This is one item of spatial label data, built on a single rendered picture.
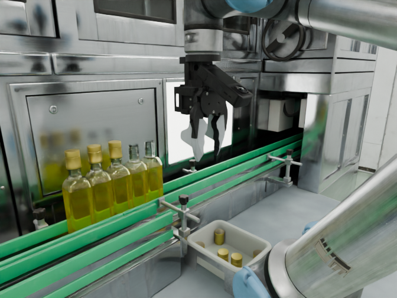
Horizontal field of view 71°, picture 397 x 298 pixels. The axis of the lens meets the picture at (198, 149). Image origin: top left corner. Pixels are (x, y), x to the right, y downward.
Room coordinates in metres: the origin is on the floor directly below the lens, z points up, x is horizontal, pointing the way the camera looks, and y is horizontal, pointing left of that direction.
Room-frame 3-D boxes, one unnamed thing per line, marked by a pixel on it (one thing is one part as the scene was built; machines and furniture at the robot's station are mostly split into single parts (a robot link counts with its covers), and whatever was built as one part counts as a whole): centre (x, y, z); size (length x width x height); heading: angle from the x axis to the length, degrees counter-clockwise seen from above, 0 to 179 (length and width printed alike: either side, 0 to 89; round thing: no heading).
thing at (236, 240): (0.74, -0.09, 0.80); 0.22 x 0.17 x 0.09; 46
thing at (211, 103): (0.59, 0.00, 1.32); 0.09 x 0.08 x 0.12; 46
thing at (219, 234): (0.84, -0.07, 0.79); 0.04 x 0.04 x 0.04
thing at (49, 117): (1.01, 0.15, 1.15); 0.90 x 0.03 x 0.34; 136
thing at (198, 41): (0.58, -0.01, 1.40); 0.08 x 0.08 x 0.05
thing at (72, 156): (0.65, 0.31, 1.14); 0.04 x 0.04 x 0.04
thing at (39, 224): (0.65, 0.42, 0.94); 0.07 x 0.04 x 0.13; 46
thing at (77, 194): (0.65, 0.31, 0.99); 0.06 x 0.06 x 0.21; 47
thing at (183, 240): (0.74, 0.07, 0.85); 0.09 x 0.04 x 0.07; 46
